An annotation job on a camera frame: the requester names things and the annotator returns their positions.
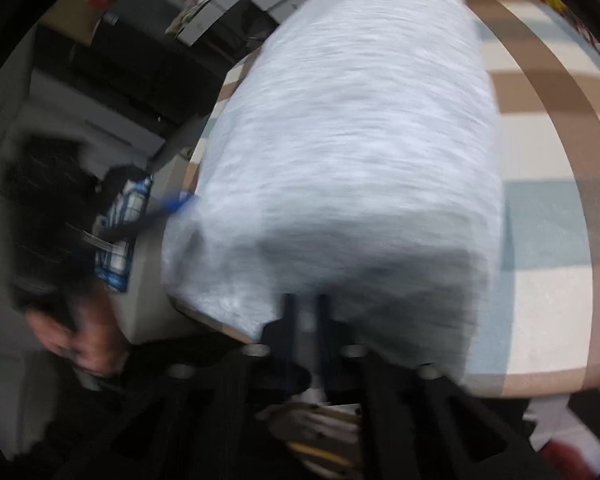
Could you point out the brown white checked blanket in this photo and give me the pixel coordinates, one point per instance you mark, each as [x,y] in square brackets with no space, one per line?
[545,310]

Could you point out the white papers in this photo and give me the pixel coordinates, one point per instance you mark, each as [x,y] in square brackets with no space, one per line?
[320,420]

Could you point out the grey sweatshirt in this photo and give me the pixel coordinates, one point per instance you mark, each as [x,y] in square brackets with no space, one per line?
[355,135]

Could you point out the pale grey furniture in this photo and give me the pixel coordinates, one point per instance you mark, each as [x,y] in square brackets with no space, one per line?
[145,290]

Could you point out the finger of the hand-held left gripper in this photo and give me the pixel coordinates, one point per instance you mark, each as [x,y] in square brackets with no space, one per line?
[172,205]

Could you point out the person's left hand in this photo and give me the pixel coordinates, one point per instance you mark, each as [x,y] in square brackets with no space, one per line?
[95,345]

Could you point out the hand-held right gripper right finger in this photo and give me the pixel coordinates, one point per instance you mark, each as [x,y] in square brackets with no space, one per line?
[324,320]

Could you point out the red object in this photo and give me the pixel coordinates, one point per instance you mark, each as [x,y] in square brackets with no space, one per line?
[575,460]

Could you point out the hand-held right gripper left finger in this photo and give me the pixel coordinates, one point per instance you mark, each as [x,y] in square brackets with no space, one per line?
[289,320]

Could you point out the black cabinet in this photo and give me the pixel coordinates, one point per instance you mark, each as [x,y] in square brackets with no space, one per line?
[145,70]

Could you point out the brown cardboard box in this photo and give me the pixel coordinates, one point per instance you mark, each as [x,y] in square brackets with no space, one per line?
[75,20]

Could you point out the pack of water bottles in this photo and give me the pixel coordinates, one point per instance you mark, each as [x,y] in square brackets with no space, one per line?
[120,260]

